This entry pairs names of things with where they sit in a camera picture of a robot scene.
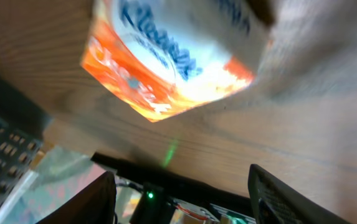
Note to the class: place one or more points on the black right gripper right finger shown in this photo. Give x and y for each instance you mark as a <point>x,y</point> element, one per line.
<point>273,201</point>

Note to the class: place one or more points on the grey plastic mesh basket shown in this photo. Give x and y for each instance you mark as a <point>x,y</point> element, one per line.
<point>22,124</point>

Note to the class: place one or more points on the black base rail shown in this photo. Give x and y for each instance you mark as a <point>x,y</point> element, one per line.
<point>163,193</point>

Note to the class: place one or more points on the orange Kleenex tissue pack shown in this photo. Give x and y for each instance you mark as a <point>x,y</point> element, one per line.
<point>164,57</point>

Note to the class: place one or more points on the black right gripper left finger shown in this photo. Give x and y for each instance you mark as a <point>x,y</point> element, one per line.
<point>94,204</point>

